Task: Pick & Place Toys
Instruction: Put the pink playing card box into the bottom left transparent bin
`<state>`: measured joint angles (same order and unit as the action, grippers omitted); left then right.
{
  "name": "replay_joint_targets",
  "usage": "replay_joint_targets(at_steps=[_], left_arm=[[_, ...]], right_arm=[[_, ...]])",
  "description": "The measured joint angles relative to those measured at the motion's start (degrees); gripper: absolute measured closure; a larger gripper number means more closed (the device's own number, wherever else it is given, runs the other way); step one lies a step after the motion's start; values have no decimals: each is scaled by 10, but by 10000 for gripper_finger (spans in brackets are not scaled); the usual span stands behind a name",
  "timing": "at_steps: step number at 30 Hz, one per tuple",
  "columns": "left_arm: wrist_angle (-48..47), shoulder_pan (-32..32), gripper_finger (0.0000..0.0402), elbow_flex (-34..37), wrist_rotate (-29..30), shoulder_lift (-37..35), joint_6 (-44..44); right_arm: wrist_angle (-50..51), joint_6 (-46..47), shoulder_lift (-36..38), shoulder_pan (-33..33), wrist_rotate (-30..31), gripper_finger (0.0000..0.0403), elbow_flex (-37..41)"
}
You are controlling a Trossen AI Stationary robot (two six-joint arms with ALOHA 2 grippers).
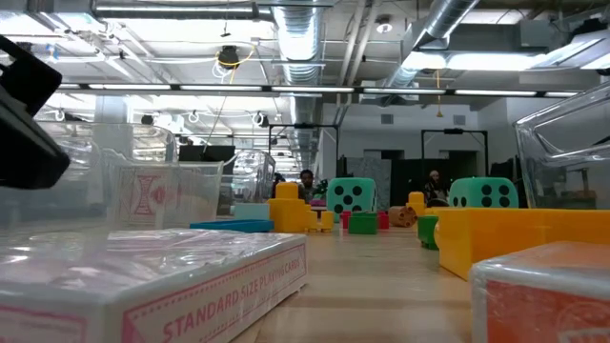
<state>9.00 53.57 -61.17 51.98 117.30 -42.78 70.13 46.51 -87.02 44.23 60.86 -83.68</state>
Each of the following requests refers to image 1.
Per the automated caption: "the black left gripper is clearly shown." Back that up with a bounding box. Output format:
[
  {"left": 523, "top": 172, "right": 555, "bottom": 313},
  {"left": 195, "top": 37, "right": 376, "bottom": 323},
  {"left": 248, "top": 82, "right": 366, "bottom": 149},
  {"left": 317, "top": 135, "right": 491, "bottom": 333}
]
[{"left": 0, "top": 35, "right": 71, "bottom": 191}]

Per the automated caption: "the red patterned card deck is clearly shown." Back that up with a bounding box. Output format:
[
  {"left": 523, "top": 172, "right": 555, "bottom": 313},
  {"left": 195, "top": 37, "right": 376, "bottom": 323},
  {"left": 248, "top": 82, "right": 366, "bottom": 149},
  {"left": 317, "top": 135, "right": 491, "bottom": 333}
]
[{"left": 115, "top": 165, "right": 186, "bottom": 229}]

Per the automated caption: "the pink playing card deck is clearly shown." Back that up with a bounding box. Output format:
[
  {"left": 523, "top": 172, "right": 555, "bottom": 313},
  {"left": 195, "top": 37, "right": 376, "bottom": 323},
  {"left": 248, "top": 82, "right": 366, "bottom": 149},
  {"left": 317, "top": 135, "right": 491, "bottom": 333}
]
[{"left": 0, "top": 228, "right": 310, "bottom": 343}]

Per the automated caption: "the blue long brick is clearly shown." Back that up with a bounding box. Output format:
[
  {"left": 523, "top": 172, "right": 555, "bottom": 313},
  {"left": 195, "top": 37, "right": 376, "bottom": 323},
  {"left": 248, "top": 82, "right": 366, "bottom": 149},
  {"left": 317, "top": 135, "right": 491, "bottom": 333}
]
[{"left": 189, "top": 218, "right": 276, "bottom": 234}]

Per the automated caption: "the teal foam die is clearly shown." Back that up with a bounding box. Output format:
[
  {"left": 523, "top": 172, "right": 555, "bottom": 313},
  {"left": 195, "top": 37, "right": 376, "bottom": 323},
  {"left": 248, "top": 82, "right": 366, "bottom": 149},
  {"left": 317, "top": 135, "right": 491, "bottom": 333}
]
[
  {"left": 448, "top": 177, "right": 520, "bottom": 210},
  {"left": 326, "top": 177, "right": 378, "bottom": 224}
]

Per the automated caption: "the green long building brick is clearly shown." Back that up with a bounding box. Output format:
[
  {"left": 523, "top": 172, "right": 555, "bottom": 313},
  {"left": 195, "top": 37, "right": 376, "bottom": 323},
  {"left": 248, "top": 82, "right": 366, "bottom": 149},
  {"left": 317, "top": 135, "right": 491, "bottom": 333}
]
[{"left": 347, "top": 212, "right": 379, "bottom": 236}]

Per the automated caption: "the red building brick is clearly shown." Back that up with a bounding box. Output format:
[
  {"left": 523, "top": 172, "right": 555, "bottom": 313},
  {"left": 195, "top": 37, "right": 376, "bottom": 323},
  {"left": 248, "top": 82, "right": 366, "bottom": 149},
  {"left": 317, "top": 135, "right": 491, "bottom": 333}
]
[{"left": 338, "top": 210, "right": 391, "bottom": 232}]

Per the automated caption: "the brown wooden cylinder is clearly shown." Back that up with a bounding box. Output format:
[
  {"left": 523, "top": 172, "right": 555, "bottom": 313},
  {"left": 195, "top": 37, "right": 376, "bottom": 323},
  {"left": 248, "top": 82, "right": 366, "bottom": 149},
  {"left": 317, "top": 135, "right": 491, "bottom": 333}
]
[{"left": 387, "top": 205, "right": 419, "bottom": 229}]

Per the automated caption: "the large yellow building block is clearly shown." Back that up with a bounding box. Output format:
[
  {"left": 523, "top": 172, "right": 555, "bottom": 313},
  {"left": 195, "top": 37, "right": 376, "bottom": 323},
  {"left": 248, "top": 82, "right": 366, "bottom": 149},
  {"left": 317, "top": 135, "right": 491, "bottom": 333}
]
[{"left": 434, "top": 207, "right": 610, "bottom": 281}]

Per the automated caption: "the tall clear plastic container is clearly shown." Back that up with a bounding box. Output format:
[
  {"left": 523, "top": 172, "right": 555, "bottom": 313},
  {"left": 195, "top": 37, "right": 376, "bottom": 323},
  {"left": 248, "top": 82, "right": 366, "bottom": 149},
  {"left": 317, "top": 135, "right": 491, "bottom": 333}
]
[{"left": 0, "top": 121, "right": 226, "bottom": 235}]

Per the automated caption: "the pale teal small block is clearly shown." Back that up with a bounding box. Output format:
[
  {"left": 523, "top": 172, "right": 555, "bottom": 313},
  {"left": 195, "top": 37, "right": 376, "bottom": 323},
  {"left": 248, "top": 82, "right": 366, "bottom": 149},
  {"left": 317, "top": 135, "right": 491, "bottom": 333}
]
[{"left": 232, "top": 203, "right": 272, "bottom": 221}]

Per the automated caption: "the person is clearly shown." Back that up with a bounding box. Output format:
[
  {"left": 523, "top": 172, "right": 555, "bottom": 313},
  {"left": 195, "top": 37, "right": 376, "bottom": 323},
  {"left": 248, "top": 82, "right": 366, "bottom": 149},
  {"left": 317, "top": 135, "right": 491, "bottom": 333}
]
[
  {"left": 295, "top": 169, "right": 330, "bottom": 204},
  {"left": 423, "top": 170, "right": 452, "bottom": 207}
]

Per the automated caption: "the long ceiling light strip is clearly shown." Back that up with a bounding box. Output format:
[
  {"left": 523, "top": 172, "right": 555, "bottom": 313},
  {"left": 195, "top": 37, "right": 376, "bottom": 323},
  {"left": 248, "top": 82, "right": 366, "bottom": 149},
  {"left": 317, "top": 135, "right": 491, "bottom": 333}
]
[{"left": 56, "top": 83, "right": 578, "bottom": 98}]

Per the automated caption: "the small yellow single-stud block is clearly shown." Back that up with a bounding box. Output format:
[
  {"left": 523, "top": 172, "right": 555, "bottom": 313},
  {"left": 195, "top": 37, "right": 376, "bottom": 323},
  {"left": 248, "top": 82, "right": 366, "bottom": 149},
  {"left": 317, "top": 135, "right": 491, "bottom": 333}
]
[{"left": 405, "top": 191, "right": 427, "bottom": 216}]

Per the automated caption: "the small dark green brick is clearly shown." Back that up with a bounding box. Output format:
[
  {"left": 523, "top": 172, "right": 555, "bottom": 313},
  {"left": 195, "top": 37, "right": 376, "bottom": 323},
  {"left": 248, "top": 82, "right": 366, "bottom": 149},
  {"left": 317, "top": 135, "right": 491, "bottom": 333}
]
[{"left": 417, "top": 214, "right": 440, "bottom": 252}]

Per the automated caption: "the clear rounded plastic bin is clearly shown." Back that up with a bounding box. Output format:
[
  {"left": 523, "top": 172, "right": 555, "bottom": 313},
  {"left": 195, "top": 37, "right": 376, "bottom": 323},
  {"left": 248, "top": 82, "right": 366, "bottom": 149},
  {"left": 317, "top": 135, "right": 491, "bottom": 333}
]
[{"left": 513, "top": 80, "right": 610, "bottom": 211}]

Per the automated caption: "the orange playing card deck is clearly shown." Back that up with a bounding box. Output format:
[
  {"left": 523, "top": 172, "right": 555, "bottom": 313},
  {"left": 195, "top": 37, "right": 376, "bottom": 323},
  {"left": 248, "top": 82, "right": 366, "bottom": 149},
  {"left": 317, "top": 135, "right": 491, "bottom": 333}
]
[{"left": 469, "top": 240, "right": 610, "bottom": 343}]

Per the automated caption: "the black wall monitor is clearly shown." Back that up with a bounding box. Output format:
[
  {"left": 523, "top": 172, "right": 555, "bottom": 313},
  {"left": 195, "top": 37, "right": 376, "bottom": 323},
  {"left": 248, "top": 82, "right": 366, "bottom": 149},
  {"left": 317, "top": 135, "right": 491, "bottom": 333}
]
[{"left": 178, "top": 144, "right": 236, "bottom": 163}]

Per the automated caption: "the silver spiral air duct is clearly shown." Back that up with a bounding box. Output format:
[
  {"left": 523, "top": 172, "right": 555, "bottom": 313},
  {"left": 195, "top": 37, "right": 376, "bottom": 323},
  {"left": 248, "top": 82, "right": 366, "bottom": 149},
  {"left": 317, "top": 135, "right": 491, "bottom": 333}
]
[
  {"left": 270, "top": 0, "right": 326, "bottom": 185},
  {"left": 380, "top": 0, "right": 480, "bottom": 96}
]

